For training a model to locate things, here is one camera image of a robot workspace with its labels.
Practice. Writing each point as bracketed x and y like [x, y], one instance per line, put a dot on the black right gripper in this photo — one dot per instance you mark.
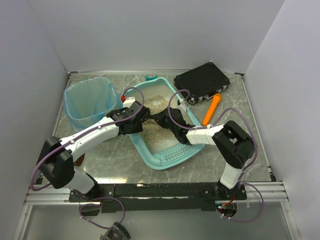
[161, 119]

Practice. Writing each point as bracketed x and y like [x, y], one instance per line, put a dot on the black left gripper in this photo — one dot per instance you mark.
[144, 113]

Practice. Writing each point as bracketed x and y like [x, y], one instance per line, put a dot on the teal litter box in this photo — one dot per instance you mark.
[173, 155]

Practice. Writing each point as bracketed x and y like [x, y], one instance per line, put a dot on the black litter scoop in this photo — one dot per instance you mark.
[153, 116]

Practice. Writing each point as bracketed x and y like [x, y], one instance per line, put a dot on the white trash bin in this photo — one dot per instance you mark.
[87, 105]

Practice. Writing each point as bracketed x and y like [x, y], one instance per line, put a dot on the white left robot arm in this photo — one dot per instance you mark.
[58, 155]

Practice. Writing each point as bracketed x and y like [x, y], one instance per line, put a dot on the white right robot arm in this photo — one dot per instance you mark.
[238, 147]

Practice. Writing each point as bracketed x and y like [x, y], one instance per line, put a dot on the beige cat litter pellets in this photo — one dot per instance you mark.
[155, 137]

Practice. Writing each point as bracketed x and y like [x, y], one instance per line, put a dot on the brown metronome box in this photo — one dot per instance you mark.
[79, 161]

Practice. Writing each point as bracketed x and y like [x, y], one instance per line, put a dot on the small teal block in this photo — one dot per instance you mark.
[150, 78]

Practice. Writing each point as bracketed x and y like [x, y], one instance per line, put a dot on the blue plastic bin liner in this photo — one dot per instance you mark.
[87, 105]

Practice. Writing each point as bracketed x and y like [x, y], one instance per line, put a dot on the black hard case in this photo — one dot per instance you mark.
[202, 82]

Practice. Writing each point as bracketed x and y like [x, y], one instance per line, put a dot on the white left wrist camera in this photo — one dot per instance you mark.
[127, 101]

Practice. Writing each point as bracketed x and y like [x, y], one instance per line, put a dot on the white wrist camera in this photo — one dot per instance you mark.
[182, 105]
[127, 101]

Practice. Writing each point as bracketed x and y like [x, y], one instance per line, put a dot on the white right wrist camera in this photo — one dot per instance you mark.
[182, 105]

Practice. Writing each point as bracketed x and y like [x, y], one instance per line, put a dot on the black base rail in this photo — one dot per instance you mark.
[158, 196]

